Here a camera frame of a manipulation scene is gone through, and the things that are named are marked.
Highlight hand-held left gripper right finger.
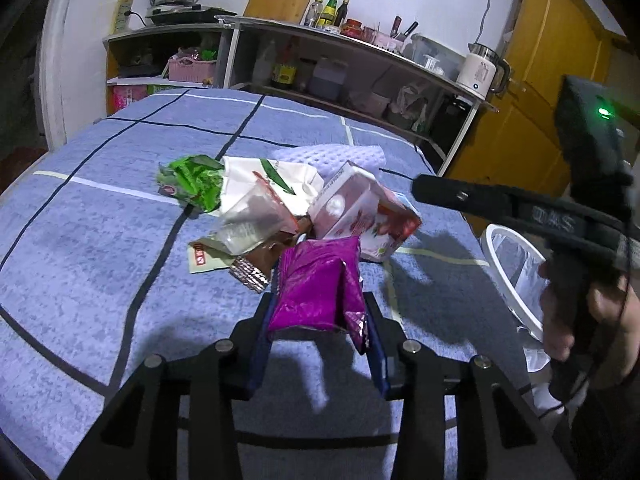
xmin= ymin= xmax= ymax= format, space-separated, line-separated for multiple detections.
xmin=362 ymin=290 xmax=576 ymax=480

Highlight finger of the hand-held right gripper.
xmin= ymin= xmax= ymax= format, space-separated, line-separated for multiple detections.
xmin=411 ymin=174 xmax=522 ymax=224

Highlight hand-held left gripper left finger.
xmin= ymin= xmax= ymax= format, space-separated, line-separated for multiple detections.
xmin=60 ymin=292 xmax=281 ymax=480

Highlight purple foil wrapper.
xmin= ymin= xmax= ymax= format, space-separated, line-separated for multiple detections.
xmin=266 ymin=235 xmax=372 ymax=356

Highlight brown silver wrapper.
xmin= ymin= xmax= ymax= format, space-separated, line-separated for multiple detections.
xmin=229 ymin=240 xmax=296 ymax=294

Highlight white round bin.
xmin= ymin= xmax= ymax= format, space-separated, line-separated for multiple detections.
xmin=480 ymin=223 xmax=571 ymax=416

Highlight pink drink carton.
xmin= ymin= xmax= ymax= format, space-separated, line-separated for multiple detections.
xmin=307 ymin=160 xmax=423 ymax=263

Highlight pale yellow packet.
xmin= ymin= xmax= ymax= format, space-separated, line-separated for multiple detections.
xmin=188 ymin=237 xmax=241 ymax=275

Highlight white paper bag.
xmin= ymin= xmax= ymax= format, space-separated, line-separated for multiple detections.
xmin=217 ymin=156 xmax=326 ymax=226

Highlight person's right hand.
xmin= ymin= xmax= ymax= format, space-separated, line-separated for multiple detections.
xmin=540 ymin=262 xmax=640 ymax=391

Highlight yellow wooden door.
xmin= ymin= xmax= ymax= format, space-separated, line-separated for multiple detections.
xmin=440 ymin=0 xmax=640 ymax=236

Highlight clear bin liner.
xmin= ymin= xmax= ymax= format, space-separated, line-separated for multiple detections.
xmin=487 ymin=227 xmax=556 ymax=331

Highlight crumpled plastic bags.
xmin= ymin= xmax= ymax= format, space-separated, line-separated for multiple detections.
xmin=395 ymin=84 xmax=431 ymax=131

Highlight white electric kettle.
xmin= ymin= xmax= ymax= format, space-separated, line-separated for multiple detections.
xmin=456 ymin=42 xmax=512 ymax=101

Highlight pink plastic tub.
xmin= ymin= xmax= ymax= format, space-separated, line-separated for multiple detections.
xmin=360 ymin=91 xmax=391 ymax=118

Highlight clear plastic bag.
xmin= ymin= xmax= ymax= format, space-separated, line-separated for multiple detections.
xmin=210 ymin=180 xmax=301 ymax=256

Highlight clear plastic container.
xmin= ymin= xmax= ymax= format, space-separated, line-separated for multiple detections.
xmin=410 ymin=34 xmax=468 ymax=81

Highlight pink knife holder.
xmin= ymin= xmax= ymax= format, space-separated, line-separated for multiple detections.
xmin=375 ymin=30 xmax=406 ymax=53

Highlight translucent oil jug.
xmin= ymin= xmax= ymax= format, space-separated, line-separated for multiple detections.
xmin=307 ymin=57 xmax=351 ymax=98

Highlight blue checked bed sheet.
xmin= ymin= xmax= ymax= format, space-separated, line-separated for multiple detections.
xmin=0 ymin=87 xmax=531 ymax=480

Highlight green crumpled wrapper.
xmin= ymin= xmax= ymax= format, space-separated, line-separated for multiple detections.
xmin=156 ymin=155 xmax=226 ymax=213

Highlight dark yellow label bottle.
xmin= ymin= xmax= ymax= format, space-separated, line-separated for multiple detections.
xmin=271 ymin=42 xmax=298 ymax=88

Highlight green yellow label bottle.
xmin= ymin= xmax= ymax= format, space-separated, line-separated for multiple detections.
xmin=317 ymin=0 xmax=341 ymax=28

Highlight white plastic jug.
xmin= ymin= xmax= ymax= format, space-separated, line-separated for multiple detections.
xmin=252 ymin=40 xmax=278 ymax=86

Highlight long grey shelf unit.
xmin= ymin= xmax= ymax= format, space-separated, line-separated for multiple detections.
xmin=220 ymin=15 xmax=501 ymax=171

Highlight pink packet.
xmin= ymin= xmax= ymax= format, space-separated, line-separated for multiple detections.
xmin=112 ymin=85 xmax=148 ymax=113

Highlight pink plastic basket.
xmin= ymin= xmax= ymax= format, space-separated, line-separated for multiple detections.
xmin=167 ymin=55 xmax=218 ymax=82

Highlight black induction cooker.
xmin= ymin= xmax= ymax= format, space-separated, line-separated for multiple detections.
xmin=145 ymin=6 xmax=238 ymax=26

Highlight small wooden shelf unit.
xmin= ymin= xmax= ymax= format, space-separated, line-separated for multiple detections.
xmin=102 ymin=22 xmax=236 ymax=116

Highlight dark glass door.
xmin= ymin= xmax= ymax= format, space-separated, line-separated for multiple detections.
xmin=0 ymin=0 xmax=66 ymax=161

